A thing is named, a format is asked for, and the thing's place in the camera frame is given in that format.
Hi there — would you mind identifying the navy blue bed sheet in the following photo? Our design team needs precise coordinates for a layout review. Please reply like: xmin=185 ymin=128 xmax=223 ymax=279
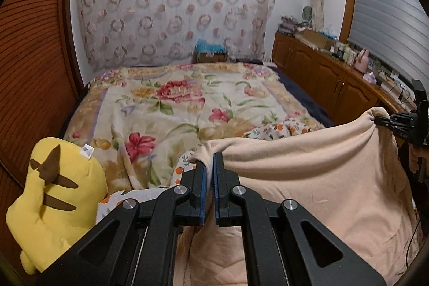
xmin=272 ymin=68 xmax=334 ymax=128

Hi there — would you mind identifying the person's right hand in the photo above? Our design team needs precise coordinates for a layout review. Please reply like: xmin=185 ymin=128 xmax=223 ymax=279
xmin=409 ymin=144 xmax=429 ymax=173

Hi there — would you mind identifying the floral beige bed quilt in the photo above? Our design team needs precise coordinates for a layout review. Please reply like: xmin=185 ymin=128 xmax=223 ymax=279
xmin=65 ymin=63 xmax=328 ymax=193

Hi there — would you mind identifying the peach printed t-shirt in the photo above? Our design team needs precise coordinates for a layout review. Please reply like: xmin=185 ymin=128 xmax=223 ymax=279
xmin=172 ymin=106 xmax=422 ymax=286

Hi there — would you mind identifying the pink tissue pack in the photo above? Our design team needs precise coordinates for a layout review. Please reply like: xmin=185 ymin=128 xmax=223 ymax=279
xmin=362 ymin=72 xmax=377 ymax=85

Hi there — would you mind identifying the stack of folded clothes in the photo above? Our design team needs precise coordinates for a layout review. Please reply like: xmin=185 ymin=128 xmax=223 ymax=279
xmin=278 ymin=15 xmax=312 ymax=36

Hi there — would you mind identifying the cardboard box with blue cloth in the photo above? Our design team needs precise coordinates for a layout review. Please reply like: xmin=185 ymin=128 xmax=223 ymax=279
xmin=194 ymin=38 xmax=228 ymax=63

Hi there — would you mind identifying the yellow pikachu plush toy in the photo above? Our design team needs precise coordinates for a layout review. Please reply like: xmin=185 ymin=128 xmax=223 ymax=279
xmin=6 ymin=137 xmax=108 ymax=275

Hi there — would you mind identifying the long wooden cabinet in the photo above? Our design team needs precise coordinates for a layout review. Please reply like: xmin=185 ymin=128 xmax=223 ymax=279
xmin=272 ymin=33 xmax=406 ymax=125

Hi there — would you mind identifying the grey window roller blind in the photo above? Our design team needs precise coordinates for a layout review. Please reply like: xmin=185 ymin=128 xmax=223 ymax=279
xmin=348 ymin=0 xmax=428 ymax=88

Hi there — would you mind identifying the brown louvered wardrobe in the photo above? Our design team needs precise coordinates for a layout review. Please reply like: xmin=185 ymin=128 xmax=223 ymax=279
xmin=0 ymin=0 xmax=84 ymax=256

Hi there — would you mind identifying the open cardboard box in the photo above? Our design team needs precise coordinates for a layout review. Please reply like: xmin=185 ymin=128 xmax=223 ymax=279
xmin=294 ymin=28 xmax=335 ymax=50

